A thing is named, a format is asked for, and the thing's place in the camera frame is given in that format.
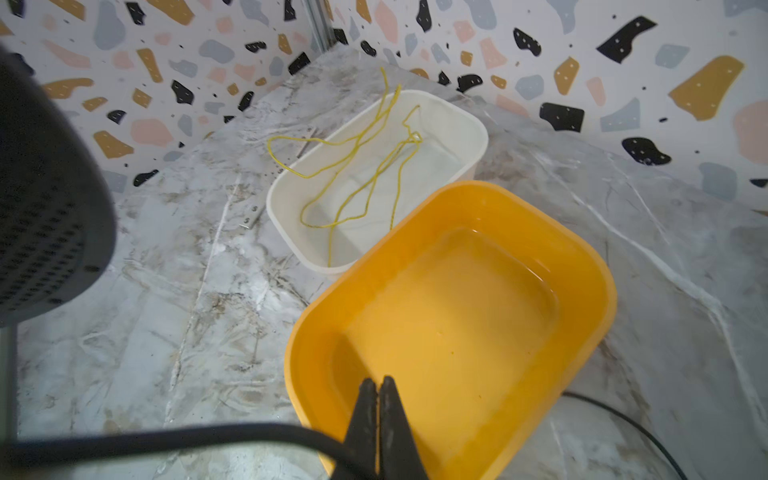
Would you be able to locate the yellow rectangular tray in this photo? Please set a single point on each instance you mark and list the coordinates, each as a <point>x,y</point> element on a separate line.
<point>481,308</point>

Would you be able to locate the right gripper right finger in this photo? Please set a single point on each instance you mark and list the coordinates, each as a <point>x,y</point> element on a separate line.
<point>398,454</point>

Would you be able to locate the white rectangular tray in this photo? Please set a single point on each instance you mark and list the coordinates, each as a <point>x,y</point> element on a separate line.
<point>352,188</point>

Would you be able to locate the grey cable spool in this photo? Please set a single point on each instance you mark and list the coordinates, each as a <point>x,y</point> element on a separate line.
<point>58,224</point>

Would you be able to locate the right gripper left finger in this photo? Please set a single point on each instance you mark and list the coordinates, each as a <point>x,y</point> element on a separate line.
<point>361,435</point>

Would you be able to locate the perforated metal plate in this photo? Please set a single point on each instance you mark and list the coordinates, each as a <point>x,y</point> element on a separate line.
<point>253,216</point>

